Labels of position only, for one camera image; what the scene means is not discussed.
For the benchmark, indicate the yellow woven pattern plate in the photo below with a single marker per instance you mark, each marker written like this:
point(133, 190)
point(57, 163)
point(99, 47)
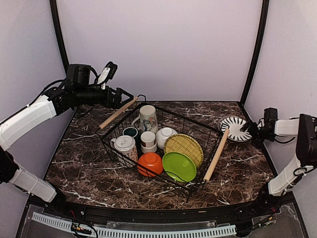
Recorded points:
point(186, 145)

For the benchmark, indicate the black front rail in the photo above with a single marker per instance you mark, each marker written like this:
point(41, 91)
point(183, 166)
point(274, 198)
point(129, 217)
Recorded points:
point(99, 215)

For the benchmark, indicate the dark green cup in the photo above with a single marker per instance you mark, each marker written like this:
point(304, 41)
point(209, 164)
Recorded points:
point(131, 131)

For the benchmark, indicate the lime green plate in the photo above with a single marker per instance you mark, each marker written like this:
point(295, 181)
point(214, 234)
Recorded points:
point(179, 166)

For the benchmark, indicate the white slotted cable duct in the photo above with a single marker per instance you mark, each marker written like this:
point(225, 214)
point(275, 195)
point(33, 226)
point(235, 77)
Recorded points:
point(136, 230)

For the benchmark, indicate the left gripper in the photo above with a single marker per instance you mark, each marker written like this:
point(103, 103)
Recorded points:
point(110, 103)

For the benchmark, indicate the white ribbed bowl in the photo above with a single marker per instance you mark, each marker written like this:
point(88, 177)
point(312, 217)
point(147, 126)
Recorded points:
point(163, 134)

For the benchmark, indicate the black wire dish rack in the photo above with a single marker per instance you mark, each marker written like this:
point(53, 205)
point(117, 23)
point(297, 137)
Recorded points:
point(198, 141)

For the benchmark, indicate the left wooden rack handle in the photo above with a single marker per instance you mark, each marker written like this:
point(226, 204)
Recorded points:
point(117, 113)

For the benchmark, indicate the orange bowl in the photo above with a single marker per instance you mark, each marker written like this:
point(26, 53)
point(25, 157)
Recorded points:
point(150, 164)

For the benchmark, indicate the white leaf pattern mug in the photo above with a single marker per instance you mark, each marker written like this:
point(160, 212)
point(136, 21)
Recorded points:
point(126, 150)

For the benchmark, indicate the grey deer pattern plate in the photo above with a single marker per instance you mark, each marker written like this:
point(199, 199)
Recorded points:
point(221, 122)

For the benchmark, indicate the right wooden rack handle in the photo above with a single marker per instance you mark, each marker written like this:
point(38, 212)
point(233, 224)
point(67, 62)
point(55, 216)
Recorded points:
point(216, 157)

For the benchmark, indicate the wooden rack handle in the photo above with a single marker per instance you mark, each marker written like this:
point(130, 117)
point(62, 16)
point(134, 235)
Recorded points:
point(117, 113)
point(216, 157)

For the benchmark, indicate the white brown striped cup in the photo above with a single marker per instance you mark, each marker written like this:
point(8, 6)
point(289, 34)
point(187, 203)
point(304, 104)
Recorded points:
point(148, 142)

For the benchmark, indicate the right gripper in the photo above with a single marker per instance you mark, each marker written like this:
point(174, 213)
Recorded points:
point(257, 143)

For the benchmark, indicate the tall dragon pattern mug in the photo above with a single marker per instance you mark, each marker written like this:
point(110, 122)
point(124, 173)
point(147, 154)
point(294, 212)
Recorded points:
point(148, 119)

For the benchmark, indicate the black white striped plate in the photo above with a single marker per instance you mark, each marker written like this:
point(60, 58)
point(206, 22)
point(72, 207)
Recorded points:
point(234, 127)

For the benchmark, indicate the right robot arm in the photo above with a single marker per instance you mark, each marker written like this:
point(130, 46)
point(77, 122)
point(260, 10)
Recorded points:
point(297, 138)

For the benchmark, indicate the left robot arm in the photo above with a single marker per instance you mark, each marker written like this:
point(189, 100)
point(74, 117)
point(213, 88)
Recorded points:
point(73, 91)

